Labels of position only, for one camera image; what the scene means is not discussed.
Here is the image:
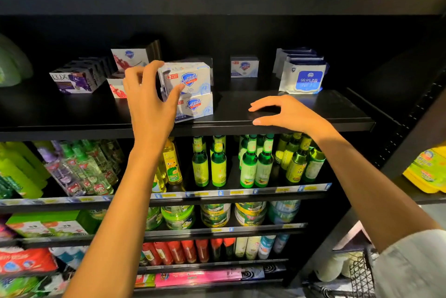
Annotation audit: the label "cream white pouch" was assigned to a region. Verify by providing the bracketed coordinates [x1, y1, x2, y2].
[317, 252, 349, 283]

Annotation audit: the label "row of white red soap boxes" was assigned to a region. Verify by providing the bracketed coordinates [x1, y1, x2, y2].
[106, 40, 163, 100]

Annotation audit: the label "black store shelf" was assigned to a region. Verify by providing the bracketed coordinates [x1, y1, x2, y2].
[0, 0, 446, 298]

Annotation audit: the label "long pink packet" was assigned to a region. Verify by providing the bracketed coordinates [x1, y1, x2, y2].
[155, 266, 266, 288]

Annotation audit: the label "row of purple soap boxes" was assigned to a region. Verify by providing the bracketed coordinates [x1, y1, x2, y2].
[49, 56, 112, 95]

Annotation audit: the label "yellow red packets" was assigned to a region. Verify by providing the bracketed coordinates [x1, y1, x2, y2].
[134, 273, 156, 288]

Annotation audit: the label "pale green pump soap bottle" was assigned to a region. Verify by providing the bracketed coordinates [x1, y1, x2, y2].
[0, 33, 33, 88]

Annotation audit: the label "person's left hand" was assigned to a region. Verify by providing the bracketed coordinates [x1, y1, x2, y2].
[123, 61, 187, 152]

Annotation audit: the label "black wire shopping cart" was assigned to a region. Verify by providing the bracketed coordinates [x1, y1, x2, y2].
[307, 249, 377, 298]

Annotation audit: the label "red snack packet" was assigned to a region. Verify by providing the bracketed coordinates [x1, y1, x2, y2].
[0, 247, 58, 274]

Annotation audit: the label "row of white blue soap boxes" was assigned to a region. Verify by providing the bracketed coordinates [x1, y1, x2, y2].
[230, 56, 260, 78]

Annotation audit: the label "person's right forearm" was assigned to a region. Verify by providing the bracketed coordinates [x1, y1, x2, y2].
[317, 127, 441, 253]

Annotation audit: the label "person's left forearm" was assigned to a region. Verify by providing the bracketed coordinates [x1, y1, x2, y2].
[63, 137, 168, 298]

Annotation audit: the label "row of white upright packs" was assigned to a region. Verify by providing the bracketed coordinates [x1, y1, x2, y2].
[273, 47, 328, 95]

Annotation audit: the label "green lidded wipe tub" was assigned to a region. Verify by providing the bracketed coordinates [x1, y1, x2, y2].
[200, 202, 233, 228]
[162, 204, 196, 230]
[146, 206, 164, 231]
[269, 200, 302, 225]
[235, 201, 269, 227]

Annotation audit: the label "green white box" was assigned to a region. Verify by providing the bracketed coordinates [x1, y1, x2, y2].
[6, 212, 53, 238]
[42, 209, 102, 236]

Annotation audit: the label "row of white small bottles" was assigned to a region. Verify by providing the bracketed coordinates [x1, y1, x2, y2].
[234, 233, 290, 260]

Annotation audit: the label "person's right hand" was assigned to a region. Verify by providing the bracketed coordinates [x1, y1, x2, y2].
[248, 94, 335, 143]

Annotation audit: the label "yellow detergent jug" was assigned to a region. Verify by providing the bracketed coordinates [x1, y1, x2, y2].
[403, 144, 446, 194]

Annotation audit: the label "single white blue soap box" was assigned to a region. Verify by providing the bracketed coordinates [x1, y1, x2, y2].
[174, 91, 215, 123]
[159, 62, 213, 98]

